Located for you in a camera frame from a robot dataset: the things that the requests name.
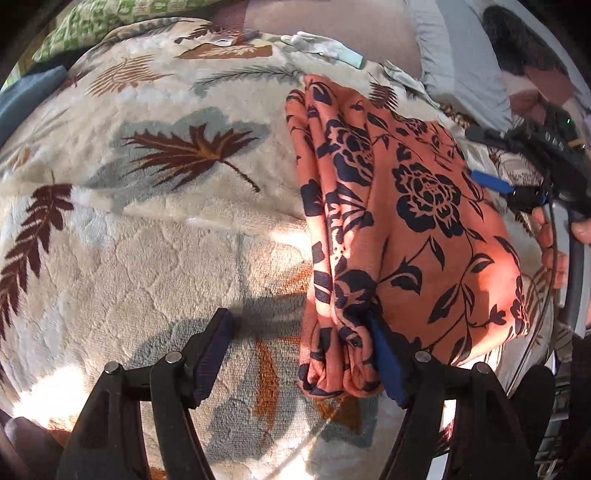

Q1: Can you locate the light grey small cloth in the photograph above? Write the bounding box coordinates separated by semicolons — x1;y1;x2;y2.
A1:
383;60;441;109

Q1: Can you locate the white glove with green cuff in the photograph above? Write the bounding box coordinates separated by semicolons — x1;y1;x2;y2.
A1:
280;31;365;69

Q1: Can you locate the orange floral garment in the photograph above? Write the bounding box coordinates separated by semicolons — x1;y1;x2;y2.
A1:
286;75;529;398

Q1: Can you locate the cream leaf-pattern blanket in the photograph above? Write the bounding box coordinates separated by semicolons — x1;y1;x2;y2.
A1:
0;17;560;480

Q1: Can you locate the person's right hand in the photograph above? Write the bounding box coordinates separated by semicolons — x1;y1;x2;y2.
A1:
530;207;591;291

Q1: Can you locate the small dark object on bed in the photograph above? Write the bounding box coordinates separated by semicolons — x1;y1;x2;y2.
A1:
231;30;260;45

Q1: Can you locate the grey pillow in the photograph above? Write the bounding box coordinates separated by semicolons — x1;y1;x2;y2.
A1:
406;1;512;131

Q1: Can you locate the blue folded cloth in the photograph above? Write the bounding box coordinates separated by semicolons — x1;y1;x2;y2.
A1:
0;66;67;145

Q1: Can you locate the green patterned pillow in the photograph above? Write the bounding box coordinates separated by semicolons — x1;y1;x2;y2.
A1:
32;0;216;63

